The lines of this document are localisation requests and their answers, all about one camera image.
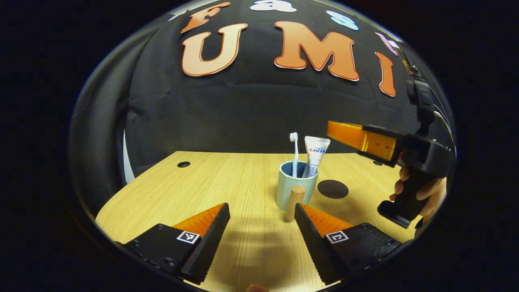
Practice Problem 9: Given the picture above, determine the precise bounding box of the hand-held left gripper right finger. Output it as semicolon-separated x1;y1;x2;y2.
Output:
294;203;402;286

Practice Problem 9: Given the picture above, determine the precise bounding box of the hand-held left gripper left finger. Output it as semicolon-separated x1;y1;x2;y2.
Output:
115;203;231;284

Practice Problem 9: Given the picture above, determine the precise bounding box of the white toothpaste tube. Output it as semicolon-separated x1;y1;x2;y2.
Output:
302;136;331;179

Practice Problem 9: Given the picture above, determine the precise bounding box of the white toothbrush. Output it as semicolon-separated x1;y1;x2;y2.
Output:
290;132;300;178

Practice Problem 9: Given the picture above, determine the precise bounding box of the blue cup with wooden handle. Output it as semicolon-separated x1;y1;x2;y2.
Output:
276;161;319;221

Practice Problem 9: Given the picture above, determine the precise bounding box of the wooden desktop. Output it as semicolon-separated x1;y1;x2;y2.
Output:
95;151;422;292

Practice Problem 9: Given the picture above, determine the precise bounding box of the black backdrop cloth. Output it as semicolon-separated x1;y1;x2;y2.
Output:
69;0;457;211

